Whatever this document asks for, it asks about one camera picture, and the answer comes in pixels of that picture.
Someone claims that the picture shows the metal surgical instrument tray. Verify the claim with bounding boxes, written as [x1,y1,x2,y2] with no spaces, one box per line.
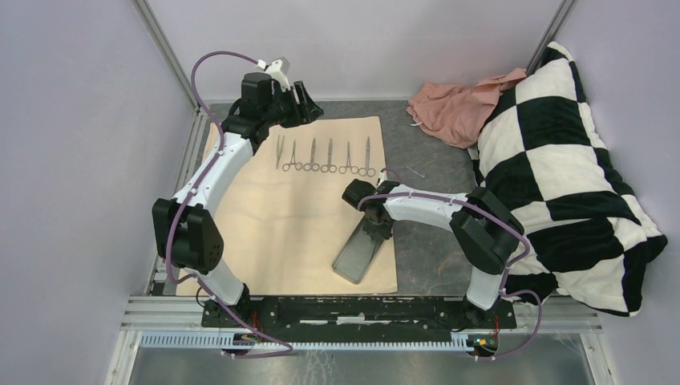
[332,218,386,285]

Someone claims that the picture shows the pink crumpled cloth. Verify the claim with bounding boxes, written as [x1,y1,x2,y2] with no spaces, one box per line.
[407,68,527,148]

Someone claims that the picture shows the curved steel clamp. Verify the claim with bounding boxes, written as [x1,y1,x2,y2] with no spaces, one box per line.
[320,139,338,173]

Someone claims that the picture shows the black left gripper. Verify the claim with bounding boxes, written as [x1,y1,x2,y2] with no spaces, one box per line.
[262,81,324,129]

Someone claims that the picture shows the steel serrated tweezers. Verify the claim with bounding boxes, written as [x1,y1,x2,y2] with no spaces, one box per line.
[275,135,285,169]

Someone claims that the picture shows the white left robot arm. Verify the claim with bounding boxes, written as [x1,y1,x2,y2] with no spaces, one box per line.
[152,72,324,327]

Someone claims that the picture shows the thin steel hemostat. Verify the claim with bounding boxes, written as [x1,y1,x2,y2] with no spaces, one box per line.
[281,140,303,172]

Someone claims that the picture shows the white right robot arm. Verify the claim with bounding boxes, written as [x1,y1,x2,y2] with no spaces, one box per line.
[332,179,530,327]

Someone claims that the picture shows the straight steel surgical scissors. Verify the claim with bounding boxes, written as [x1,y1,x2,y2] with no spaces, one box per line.
[358,137,377,177]

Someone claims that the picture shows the black white checkered pillow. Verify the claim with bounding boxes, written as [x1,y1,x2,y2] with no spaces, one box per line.
[468,42,668,317]

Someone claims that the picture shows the beige cloth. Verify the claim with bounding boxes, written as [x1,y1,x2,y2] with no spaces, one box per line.
[175,115,399,297]

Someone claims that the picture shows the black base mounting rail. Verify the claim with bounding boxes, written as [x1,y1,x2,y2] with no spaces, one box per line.
[233,295,517,343]

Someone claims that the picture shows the steel forceps clamp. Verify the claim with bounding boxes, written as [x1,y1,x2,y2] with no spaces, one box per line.
[338,142,358,175]

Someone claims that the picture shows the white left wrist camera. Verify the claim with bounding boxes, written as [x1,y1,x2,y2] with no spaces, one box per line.
[256,57,292,92]

